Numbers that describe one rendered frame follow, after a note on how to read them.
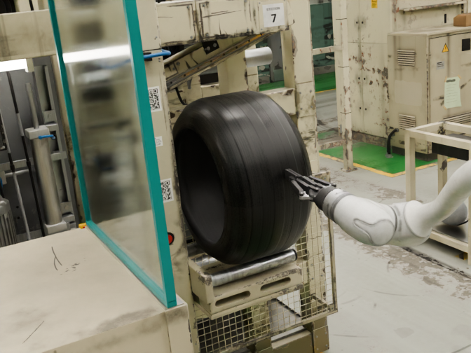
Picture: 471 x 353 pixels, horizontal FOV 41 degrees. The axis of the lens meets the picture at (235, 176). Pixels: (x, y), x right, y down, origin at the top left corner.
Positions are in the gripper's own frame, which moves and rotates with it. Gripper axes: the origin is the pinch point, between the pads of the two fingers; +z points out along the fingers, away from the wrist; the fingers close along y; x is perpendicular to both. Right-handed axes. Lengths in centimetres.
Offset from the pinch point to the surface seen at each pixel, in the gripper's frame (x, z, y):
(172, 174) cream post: 0.8, 23.6, 29.9
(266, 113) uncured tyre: -15.2, 17.9, -1.5
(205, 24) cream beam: -38, 56, 1
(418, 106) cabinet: 113, 291, -339
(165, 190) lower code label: 5.4, 22.8, 32.7
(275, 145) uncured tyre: -7.8, 8.5, 1.2
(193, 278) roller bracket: 35.6, 15.7, 28.1
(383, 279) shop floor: 141, 105, -137
